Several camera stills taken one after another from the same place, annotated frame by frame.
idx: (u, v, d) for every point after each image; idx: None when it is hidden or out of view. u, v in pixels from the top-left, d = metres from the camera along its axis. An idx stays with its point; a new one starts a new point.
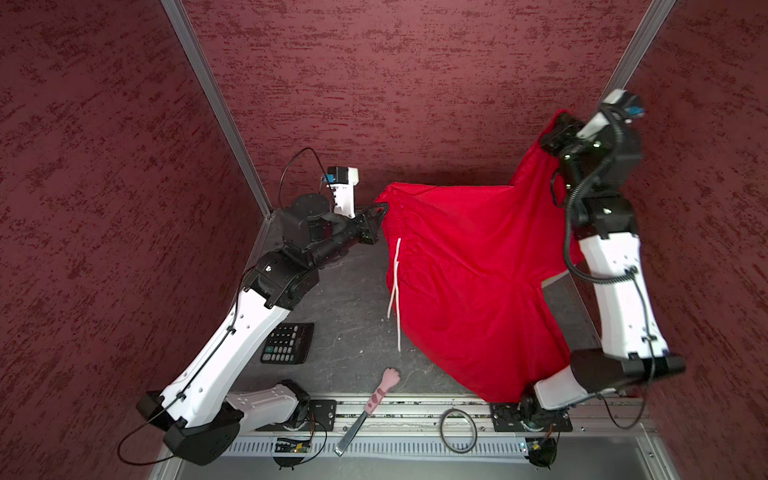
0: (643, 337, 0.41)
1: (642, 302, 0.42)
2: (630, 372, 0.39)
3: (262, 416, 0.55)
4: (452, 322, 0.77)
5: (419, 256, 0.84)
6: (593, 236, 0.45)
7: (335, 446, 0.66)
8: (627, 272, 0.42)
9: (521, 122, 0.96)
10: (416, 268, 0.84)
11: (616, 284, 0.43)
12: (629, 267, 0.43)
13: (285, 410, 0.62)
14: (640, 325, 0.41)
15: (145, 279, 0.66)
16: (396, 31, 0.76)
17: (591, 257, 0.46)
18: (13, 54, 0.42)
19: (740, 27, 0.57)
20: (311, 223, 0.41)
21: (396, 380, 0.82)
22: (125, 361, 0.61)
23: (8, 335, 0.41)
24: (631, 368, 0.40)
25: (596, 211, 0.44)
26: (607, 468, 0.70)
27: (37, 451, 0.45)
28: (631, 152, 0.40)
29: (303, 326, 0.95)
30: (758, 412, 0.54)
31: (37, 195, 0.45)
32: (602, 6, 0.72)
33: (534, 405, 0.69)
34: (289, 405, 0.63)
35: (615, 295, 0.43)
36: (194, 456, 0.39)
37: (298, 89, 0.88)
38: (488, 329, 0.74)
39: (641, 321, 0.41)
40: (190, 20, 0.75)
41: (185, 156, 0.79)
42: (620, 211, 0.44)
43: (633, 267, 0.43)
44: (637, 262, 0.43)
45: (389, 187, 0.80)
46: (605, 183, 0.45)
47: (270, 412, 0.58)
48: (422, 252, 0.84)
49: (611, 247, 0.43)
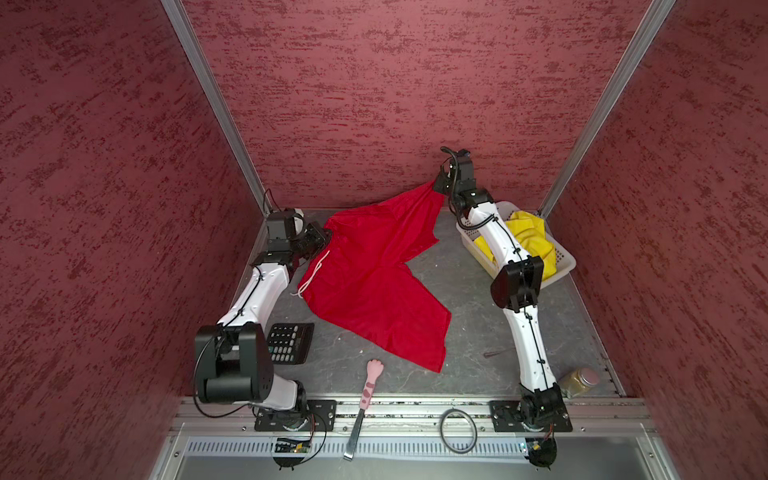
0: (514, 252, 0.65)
1: (506, 235, 0.68)
2: (510, 267, 0.63)
3: (272, 394, 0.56)
4: (366, 305, 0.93)
5: (340, 263, 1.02)
6: (479, 210, 0.72)
7: (344, 449, 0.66)
8: (488, 216, 0.71)
9: (521, 122, 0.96)
10: (319, 279, 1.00)
11: (487, 228, 0.71)
12: (491, 215, 0.71)
13: (289, 394, 0.64)
14: (509, 249, 0.66)
15: (146, 279, 0.66)
16: (396, 31, 0.76)
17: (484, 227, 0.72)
18: (13, 54, 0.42)
19: (739, 27, 0.57)
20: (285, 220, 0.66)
21: (379, 372, 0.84)
22: (125, 362, 0.61)
23: (8, 335, 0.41)
24: (510, 266, 0.63)
25: (467, 198, 0.74)
26: (608, 468, 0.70)
27: (37, 451, 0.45)
28: (467, 164, 0.77)
29: (303, 326, 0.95)
30: (758, 412, 0.54)
31: (37, 195, 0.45)
32: (602, 6, 0.72)
33: (535, 409, 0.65)
34: (291, 389, 0.65)
35: (491, 236, 0.70)
36: (256, 369, 0.44)
37: (298, 89, 0.88)
38: (395, 306, 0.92)
39: (509, 244, 0.66)
40: (190, 21, 0.75)
41: (185, 156, 0.79)
42: (484, 196, 0.74)
43: (494, 214, 0.71)
44: (497, 213, 0.72)
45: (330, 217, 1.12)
46: (467, 182, 0.79)
47: (278, 392, 0.58)
48: (343, 260, 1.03)
49: (485, 210, 0.72)
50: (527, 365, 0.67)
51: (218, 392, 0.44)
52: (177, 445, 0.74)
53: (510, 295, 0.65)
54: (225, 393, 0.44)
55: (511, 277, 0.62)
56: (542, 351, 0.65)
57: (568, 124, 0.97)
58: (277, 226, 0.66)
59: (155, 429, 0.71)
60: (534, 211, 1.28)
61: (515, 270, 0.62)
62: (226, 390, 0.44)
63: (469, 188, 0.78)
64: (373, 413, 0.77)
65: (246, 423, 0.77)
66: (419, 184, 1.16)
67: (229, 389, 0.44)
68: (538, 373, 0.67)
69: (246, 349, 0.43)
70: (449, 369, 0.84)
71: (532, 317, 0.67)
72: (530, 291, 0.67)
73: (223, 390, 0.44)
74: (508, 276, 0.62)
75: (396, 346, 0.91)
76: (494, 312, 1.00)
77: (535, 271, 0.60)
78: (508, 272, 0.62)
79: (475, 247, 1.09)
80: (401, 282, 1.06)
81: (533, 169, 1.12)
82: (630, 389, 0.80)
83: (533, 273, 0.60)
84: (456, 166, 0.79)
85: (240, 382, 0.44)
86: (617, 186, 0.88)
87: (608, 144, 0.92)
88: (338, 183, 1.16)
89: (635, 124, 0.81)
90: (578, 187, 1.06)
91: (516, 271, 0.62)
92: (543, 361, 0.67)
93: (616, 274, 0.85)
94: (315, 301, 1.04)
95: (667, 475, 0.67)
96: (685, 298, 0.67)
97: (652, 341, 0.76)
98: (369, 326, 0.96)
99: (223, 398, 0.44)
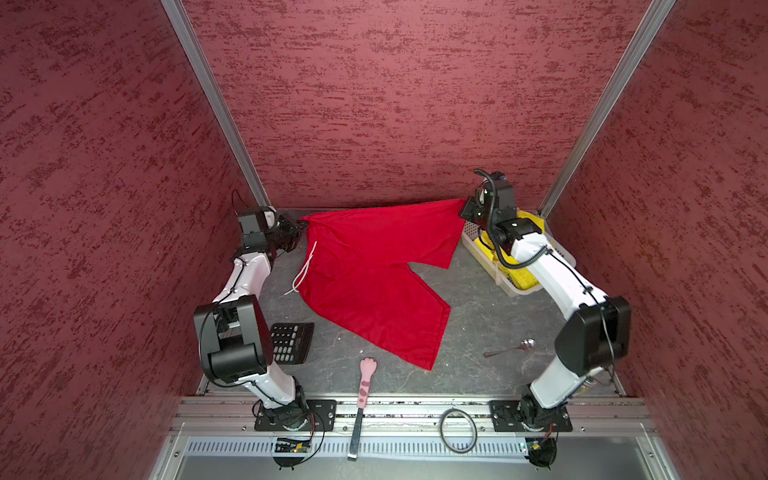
0: (583, 291, 0.49)
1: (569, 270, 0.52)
2: (587, 313, 0.45)
3: (274, 379, 0.57)
4: (361, 301, 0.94)
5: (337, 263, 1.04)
6: (526, 242, 0.58)
7: (345, 447, 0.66)
8: (541, 249, 0.56)
9: (521, 122, 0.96)
10: (314, 275, 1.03)
11: (540, 261, 0.55)
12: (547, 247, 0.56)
13: (289, 387, 0.65)
14: (574, 283, 0.50)
15: (145, 279, 0.66)
16: (396, 31, 0.76)
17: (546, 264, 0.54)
18: (13, 54, 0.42)
19: (739, 27, 0.57)
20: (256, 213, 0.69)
21: (371, 371, 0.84)
22: (125, 362, 0.61)
23: (8, 335, 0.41)
24: (585, 311, 0.46)
25: (509, 230, 0.60)
26: (608, 468, 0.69)
27: (37, 451, 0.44)
28: (506, 188, 0.63)
29: (303, 326, 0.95)
30: (758, 412, 0.54)
31: (37, 195, 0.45)
32: (602, 6, 0.72)
33: (534, 409, 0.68)
34: (290, 382, 0.66)
35: (554, 274, 0.52)
36: (259, 337, 0.47)
37: (298, 89, 0.88)
38: (389, 304, 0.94)
39: (576, 282, 0.50)
40: (190, 20, 0.75)
41: (184, 156, 0.78)
42: (527, 225, 0.61)
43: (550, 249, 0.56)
44: (549, 245, 0.57)
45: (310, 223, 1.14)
46: (506, 212, 0.65)
47: (280, 380, 0.61)
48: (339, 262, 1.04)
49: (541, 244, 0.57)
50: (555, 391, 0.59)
51: (224, 366, 0.46)
52: (177, 445, 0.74)
53: (587, 353, 0.46)
54: (231, 366, 0.46)
55: (591, 325, 0.45)
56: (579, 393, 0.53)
57: (567, 124, 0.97)
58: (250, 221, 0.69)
59: (155, 428, 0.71)
60: (534, 211, 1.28)
61: (596, 315, 0.45)
62: (231, 361, 0.46)
63: (509, 218, 0.66)
64: (373, 413, 0.77)
65: (246, 423, 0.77)
66: (420, 184, 1.16)
67: (235, 360, 0.47)
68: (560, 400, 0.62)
69: (246, 317, 0.47)
70: (449, 369, 0.84)
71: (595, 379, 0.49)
72: (617, 349, 0.48)
73: (227, 360, 0.46)
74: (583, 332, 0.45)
75: (387, 343, 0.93)
76: (494, 311, 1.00)
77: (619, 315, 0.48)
78: (586, 317, 0.45)
79: (476, 247, 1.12)
80: (399, 282, 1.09)
81: (534, 169, 1.12)
82: (630, 389, 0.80)
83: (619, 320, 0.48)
84: (495, 193, 0.65)
85: (244, 349, 0.47)
86: (617, 186, 0.88)
87: (608, 144, 0.92)
88: (338, 183, 1.16)
89: (635, 124, 0.81)
90: (578, 187, 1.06)
91: (597, 314, 0.45)
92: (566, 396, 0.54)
93: (616, 274, 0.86)
94: (309, 297, 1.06)
95: (667, 474, 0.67)
96: (685, 297, 0.67)
97: (653, 341, 0.75)
98: (361, 321, 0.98)
99: (229, 371, 0.47)
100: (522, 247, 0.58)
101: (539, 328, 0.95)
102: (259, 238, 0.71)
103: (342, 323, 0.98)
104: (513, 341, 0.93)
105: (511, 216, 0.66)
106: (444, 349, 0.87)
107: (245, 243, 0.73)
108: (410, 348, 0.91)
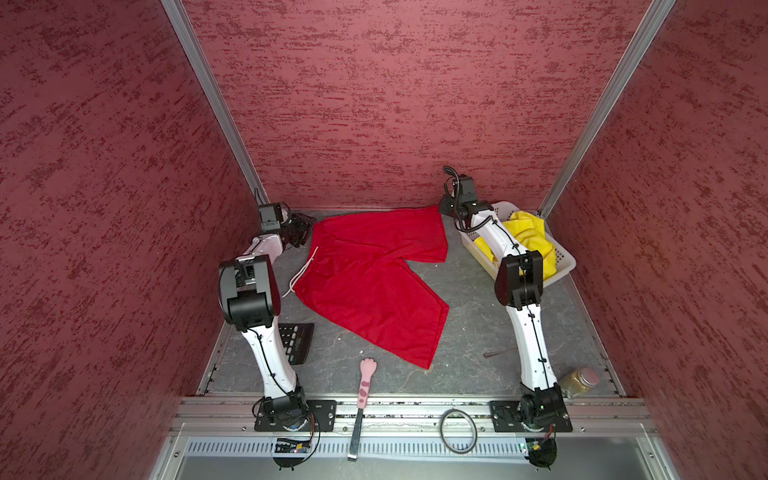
0: (512, 247, 0.68)
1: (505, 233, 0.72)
2: (509, 260, 0.65)
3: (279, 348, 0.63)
4: (359, 299, 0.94)
5: (336, 260, 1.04)
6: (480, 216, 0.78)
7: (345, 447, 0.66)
8: (486, 219, 0.77)
9: (521, 122, 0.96)
10: (313, 273, 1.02)
11: (486, 228, 0.75)
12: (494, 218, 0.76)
13: (290, 374, 0.67)
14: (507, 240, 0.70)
15: (146, 279, 0.66)
16: (396, 31, 0.76)
17: (490, 230, 0.74)
18: (13, 55, 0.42)
19: (739, 27, 0.57)
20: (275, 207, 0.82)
21: (371, 371, 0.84)
22: (125, 362, 0.61)
23: (8, 335, 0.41)
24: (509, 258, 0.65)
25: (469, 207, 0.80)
26: (609, 468, 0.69)
27: (37, 451, 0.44)
28: (468, 180, 0.85)
29: (303, 326, 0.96)
30: (758, 412, 0.54)
31: (37, 195, 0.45)
32: (602, 6, 0.72)
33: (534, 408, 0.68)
34: (291, 371, 0.68)
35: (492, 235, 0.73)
36: (270, 289, 0.57)
37: (298, 89, 0.88)
38: (387, 302, 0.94)
39: (508, 241, 0.70)
40: (190, 21, 0.75)
41: (185, 156, 0.79)
42: (483, 206, 0.80)
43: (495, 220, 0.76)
44: (495, 215, 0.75)
45: (315, 224, 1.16)
46: (469, 197, 0.87)
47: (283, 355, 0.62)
48: (338, 258, 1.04)
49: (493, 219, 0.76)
50: (527, 364, 0.68)
51: (240, 310, 0.56)
52: (178, 445, 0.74)
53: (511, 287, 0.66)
54: (245, 311, 0.56)
55: (510, 269, 0.65)
56: (543, 349, 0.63)
57: (567, 124, 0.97)
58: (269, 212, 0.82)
59: (155, 428, 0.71)
60: (534, 211, 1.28)
61: (514, 263, 0.65)
62: (246, 308, 0.56)
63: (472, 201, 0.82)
64: (373, 413, 0.77)
65: (247, 423, 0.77)
66: (419, 184, 1.16)
67: (250, 306, 0.56)
68: (538, 372, 0.67)
69: (262, 270, 0.57)
70: (449, 369, 0.84)
71: (535, 316, 0.68)
72: (533, 287, 0.68)
73: (243, 307, 0.56)
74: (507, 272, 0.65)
75: (385, 340, 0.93)
76: (494, 311, 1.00)
77: (534, 264, 0.66)
78: (507, 264, 0.65)
79: (476, 247, 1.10)
80: (397, 278, 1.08)
81: (534, 169, 1.12)
82: (630, 389, 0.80)
83: (533, 267, 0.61)
84: (457, 182, 0.87)
85: (258, 298, 0.57)
86: (618, 187, 0.87)
87: (608, 144, 0.92)
88: (338, 183, 1.16)
89: (635, 124, 0.81)
90: (578, 188, 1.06)
91: (516, 261, 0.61)
92: (545, 360, 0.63)
93: (616, 274, 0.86)
94: (307, 295, 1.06)
95: (667, 475, 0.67)
96: (686, 298, 0.67)
97: (653, 341, 0.75)
98: (359, 319, 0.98)
99: (243, 317, 0.56)
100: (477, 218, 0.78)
101: None
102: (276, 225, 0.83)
103: (340, 320, 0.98)
104: (513, 341, 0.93)
105: (473, 199, 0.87)
106: (444, 349, 0.87)
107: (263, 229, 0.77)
108: (408, 345, 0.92)
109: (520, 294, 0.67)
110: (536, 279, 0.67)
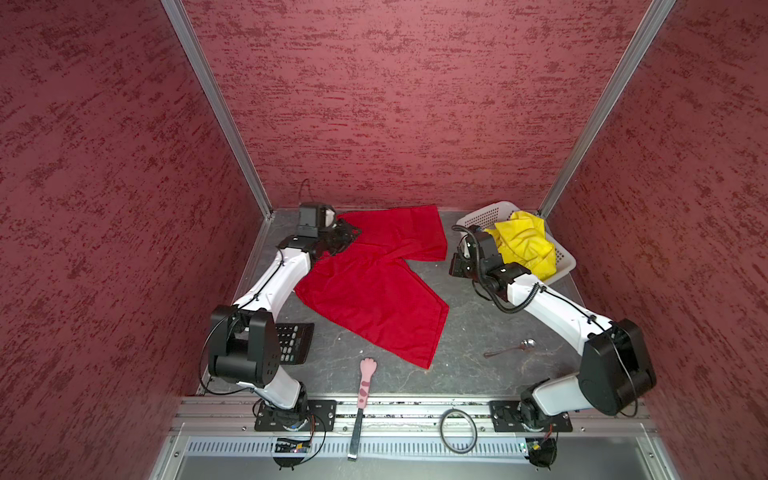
0: (587, 320, 0.48)
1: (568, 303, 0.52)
2: (598, 345, 0.43)
3: (278, 389, 0.58)
4: (359, 299, 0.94)
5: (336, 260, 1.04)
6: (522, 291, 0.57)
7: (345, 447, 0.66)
8: (535, 287, 0.57)
9: (521, 122, 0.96)
10: (313, 272, 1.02)
11: (537, 300, 0.55)
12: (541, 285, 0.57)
13: (291, 394, 0.64)
14: (576, 315, 0.49)
15: (146, 279, 0.66)
16: (396, 31, 0.76)
17: (542, 303, 0.54)
18: (13, 54, 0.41)
19: (739, 27, 0.57)
20: (304, 207, 0.67)
21: (371, 371, 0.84)
22: (125, 362, 0.61)
23: (8, 335, 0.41)
24: (598, 343, 0.44)
25: (499, 277, 0.61)
26: (609, 468, 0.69)
27: (36, 452, 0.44)
28: (486, 238, 0.67)
29: (303, 326, 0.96)
30: (758, 412, 0.54)
31: (37, 195, 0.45)
32: (602, 6, 0.72)
33: (536, 411, 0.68)
34: (294, 389, 0.65)
35: (551, 307, 0.52)
36: (262, 356, 0.45)
37: (298, 89, 0.88)
38: (387, 302, 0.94)
39: (576, 312, 0.50)
40: (190, 20, 0.75)
41: (184, 156, 0.78)
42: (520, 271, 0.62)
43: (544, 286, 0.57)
44: (541, 281, 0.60)
45: None
46: (492, 259, 0.68)
47: (281, 390, 0.59)
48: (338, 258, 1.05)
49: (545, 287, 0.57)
50: (554, 400, 0.60)
51: (225, 368, 0.46)
52: (177, 445, 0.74)
53: (618, 388, 0.43)
54: (231, 372, 0.46)
55: (607, 358, 0.43)
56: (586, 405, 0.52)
57: (567, 124, 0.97)
58: (305, 213, 0.68)
59: (155, 428, 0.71)
60: (534, 211, 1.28)
61: (609, 347, 0.43)
62: (231, 368, 0.46)
63: (496, 264, 0.68)
64: (373, 413, 0.77)
65: (247, 423, 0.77)
66: (419, 184, 1.16)
67: (235, 369, 0.46)
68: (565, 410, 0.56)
69: (258, 332, 0.45)
70: (449, 369, 0.84)
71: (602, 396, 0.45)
72: (643, 381, 0.45)
73: (229, 366, 0.46)
74: (605, 363, 0.43)
75: (385, 340, 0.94)
76: (494, 311, 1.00)
77: (631, 342, 0.46)
78: (600, 350, 0.43)
79: None
80: (397, 278, 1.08)
81: (534, 169, 1.12)
82: None
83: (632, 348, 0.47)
84: (476, 243, 0.67)
85: (245, 361, 0.46)
86: (618, 186, 0.87)
87: (608, 144, 0.92)
88: (338, 183, 1.16)
89: (635, 124, 0.81)
90: (578, 188, 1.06)
91: (609, 344, 0.43)
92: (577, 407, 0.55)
93: (616, 274, 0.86)
94: (307, 294, 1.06)
95: (667, 474, 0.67)
96: (686, 297, 0.67)
97: (653, 341, 0.75)
98: (359, 319, 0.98)
99: (232, 374, 0.46)
100: (515, 289, 0.58)
101: (539, 328, 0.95)
102: (310, 232, 0.69)
103: (341, 319, 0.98)
104: (513, 341, 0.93)
105: (498, 261, 0.68)
106: (444, 349, 0.87)
107: (299, 232, 0.69)
108: (408, 345, 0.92)
109: (635, 395, 0.44)
110: (643, 370, 0.45)
